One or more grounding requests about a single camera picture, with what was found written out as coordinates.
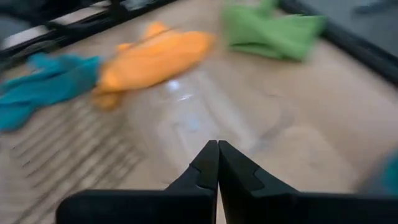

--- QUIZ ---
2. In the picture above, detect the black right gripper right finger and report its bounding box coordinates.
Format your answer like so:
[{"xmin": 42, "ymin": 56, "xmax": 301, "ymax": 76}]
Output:
[{"xmin": 218, "ymin": 140, "xmax": 398, "ymax": 224}]

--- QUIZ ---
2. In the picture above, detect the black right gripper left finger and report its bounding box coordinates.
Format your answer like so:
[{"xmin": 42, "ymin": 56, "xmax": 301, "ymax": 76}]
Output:
[{"xmin": 55, "ymin": 140, "xmax": 220, "ymax": 224}]

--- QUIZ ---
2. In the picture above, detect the clear plastic bin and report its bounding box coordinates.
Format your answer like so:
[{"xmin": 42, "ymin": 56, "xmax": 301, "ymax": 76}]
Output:
[{"xmin": 124, "ymin": 70, "xmax": 299, "ymax": 187}]

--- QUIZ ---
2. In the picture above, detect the teal microfiber towel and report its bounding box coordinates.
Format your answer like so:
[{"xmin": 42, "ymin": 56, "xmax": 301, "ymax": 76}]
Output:
[
  {"xmin": 0, "ymin": 52, "xmax": 103, "ymax": 132},
  {"xmin": 357, "ymin": 149, "xmax": 398, "ymax": 195}
]

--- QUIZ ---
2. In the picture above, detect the copper wire basket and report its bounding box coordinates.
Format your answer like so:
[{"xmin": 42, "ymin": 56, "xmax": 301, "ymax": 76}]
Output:
[{"xmin": 0, "ymin": 93, "xmax": 147, "ymax": 224}]

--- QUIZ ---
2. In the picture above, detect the orange microfiber towel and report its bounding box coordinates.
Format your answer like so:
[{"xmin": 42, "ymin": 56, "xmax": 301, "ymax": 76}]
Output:
[{"xmin": 91, "ymin": 21, "xmax": 217, "ymax": 111}]

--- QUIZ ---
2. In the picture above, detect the green microfiber towel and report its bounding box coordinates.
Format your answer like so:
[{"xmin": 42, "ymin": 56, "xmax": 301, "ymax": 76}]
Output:
[{"xmin": 221, "ymin": 0, "xmax": 327, "ymax": 62}]

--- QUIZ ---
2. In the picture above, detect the black aluminium table frame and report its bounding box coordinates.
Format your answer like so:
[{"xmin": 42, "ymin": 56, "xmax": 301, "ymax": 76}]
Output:
[{"xmin": 0, "ymin": 0, "xmax": 398, "ymax": 85}]

